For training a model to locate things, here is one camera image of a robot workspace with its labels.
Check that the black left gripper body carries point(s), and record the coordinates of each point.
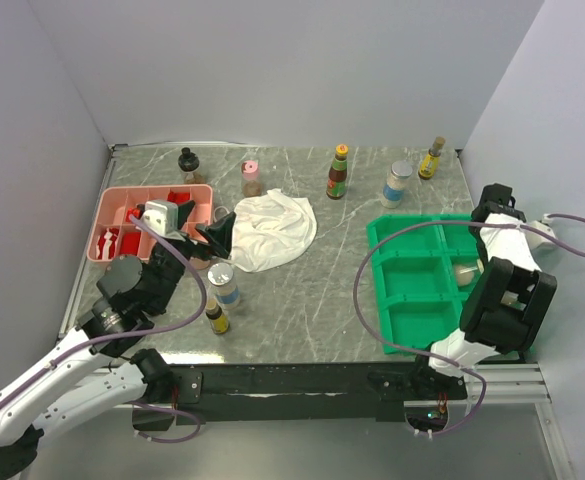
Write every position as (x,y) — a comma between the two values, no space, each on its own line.
(170,268)

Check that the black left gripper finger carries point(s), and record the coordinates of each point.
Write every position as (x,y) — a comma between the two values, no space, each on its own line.
(183,212)
(217,238)

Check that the pink lid spice jar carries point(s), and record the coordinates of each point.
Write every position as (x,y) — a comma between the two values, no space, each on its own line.
(251,186)

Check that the red sauce bottle yellow cap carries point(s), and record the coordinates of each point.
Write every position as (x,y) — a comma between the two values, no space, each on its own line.
(337,176)

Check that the silver lid blue label jar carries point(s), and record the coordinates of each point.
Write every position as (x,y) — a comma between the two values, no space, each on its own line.
(395,184)

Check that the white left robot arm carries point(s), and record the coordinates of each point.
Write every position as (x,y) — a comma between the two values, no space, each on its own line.
(50,398)

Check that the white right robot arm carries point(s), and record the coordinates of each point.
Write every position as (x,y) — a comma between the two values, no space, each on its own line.
(507,305)

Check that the red packet back compartment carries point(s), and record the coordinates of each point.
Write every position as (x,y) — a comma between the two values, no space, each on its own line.
(179,197)

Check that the red packet compartment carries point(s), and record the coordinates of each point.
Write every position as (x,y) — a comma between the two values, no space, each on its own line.
(130,243)
(179,197)

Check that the silver lid jar near front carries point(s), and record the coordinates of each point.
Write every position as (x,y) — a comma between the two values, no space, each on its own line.
(222,279)

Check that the white crumpled cloth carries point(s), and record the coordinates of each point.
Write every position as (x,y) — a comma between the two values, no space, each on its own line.
(271,230)

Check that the black cap spice jar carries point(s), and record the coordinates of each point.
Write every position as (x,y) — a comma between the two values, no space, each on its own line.
(189,164)

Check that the red packet front compartment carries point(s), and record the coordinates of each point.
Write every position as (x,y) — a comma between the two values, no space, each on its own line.
(130,243)

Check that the red white striped packet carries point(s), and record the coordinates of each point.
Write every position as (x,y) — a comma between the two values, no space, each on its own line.
(106,244)

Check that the small yellow dropper bottle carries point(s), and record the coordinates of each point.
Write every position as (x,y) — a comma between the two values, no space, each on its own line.
(217,318)

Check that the green compartment bin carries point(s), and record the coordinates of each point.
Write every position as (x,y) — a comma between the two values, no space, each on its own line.
(418,300)

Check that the yellow bottle cork cap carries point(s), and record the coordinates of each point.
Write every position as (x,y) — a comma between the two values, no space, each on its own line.
(430,162)

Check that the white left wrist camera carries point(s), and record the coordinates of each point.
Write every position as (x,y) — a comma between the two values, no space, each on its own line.
(160,216)

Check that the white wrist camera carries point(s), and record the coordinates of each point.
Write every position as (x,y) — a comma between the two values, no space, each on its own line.
(540,238)
(160,216)

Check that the black front mounting rail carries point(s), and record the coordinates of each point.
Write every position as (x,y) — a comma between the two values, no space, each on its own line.
(286,391)

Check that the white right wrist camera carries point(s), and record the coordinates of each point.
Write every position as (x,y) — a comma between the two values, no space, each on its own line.
(540,238)

